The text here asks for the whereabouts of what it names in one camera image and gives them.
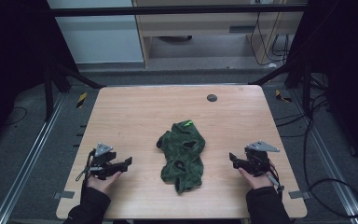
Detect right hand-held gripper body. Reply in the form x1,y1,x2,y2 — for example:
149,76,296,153
243,140,281,177

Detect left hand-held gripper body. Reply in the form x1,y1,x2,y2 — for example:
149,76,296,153
88,142,119,181

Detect person's left hand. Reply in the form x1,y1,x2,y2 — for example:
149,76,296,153
86,170,123,196

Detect person's right hand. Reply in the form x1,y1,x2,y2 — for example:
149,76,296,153
238,167,275,190

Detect dark green crumpled garment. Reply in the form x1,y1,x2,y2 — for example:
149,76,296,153
156,119,207,195

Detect grey tape strip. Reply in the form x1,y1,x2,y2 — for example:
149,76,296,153
287,189,311,201
52,189,76,201

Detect yellow black striped tape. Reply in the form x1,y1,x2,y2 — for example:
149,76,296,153
274,89,293,104
76,91,89,109

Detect black metal stand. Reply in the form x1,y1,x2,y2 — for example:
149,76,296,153
248,57,312,117
42,61,106,123

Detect black curtain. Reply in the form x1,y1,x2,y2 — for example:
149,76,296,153
287,0,358,174
0,0,79,153

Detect white cabinet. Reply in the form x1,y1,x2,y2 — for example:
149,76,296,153
46,0,145,65

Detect light wooden desk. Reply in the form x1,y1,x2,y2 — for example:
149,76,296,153
132,0,309,68

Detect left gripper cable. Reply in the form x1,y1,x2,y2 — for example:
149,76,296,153
75,148,97,183

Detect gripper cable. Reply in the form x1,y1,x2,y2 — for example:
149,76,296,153
266,161,285,200
75,148,97,183

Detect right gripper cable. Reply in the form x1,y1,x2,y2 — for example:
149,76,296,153
266,161,285,200

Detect looped black floor cable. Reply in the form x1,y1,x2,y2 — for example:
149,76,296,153
274,92,358,219

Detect metal floor rail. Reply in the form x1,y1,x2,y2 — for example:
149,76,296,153
0,92,67,224
291,89,358,224

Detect thin black floor cable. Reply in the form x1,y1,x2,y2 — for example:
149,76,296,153
3,105,29,127

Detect black hanging desk cables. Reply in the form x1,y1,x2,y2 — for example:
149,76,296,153
249,10,291,67

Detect black horizontal frame bar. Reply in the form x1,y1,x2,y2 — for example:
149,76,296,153
48,4,309,18

